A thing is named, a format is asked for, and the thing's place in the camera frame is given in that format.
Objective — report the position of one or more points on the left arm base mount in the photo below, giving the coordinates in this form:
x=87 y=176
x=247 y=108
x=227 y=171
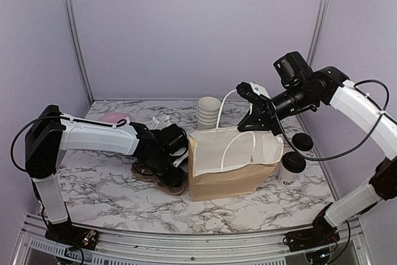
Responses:
x=69 y=234

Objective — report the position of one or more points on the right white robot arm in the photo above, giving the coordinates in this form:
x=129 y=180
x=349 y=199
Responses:
x=371 y=121

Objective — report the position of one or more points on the brown cardboard cup carrier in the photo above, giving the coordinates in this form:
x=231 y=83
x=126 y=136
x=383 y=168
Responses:
x=142 y=172

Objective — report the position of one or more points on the stack of white cups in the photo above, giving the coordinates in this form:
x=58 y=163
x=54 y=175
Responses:
x=207 y=112

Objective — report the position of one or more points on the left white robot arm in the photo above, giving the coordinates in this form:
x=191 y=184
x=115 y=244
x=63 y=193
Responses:
x=53 y=135

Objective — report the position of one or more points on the pink plate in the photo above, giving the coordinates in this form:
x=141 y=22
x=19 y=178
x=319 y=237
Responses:
x=114 y=117

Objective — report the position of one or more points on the aluminium front rail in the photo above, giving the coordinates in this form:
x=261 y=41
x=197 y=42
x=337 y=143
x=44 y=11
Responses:
x=133 y=247

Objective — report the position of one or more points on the left aluminium frame post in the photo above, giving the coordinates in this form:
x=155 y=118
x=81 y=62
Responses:
x=76 y=45

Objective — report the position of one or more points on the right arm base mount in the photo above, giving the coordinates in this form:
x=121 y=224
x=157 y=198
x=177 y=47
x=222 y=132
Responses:
x=321 y=233

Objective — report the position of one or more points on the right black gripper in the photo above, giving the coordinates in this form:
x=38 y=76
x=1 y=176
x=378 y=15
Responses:
x=258 y=118

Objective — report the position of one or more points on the black plastic cup lid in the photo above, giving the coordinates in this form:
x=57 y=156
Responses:
x=293 y=162

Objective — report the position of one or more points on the brown paper bag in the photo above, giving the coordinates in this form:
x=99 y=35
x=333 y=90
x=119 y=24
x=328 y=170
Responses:
x=224 y=162

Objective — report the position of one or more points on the white paper coffee cup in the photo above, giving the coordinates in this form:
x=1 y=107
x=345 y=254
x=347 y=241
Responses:
x=286 y=177

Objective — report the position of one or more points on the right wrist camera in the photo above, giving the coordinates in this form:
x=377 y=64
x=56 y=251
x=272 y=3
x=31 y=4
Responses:
x=252 y=92

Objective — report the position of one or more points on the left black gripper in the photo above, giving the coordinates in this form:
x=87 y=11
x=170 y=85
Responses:
x=172 y=178

